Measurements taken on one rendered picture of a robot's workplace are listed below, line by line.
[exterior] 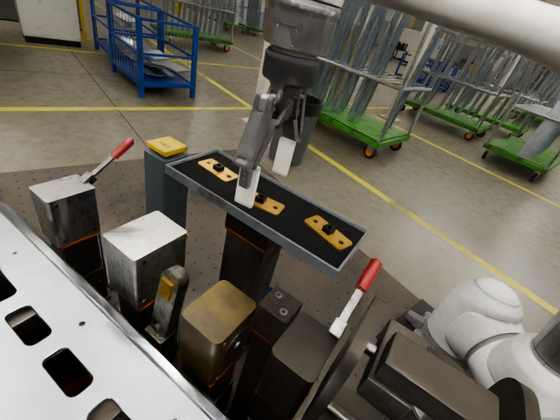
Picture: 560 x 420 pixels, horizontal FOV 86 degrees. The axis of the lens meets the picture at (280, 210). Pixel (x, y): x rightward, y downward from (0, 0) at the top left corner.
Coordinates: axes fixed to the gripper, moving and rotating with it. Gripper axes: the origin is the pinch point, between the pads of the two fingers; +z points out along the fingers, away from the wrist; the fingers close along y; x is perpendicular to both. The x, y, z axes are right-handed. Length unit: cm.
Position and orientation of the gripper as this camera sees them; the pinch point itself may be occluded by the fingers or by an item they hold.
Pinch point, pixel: (264, 182)
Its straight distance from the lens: 51.3
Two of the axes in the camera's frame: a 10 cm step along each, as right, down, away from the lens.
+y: -4.1, 4.4, -8.0
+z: -2.2, 8.0, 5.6
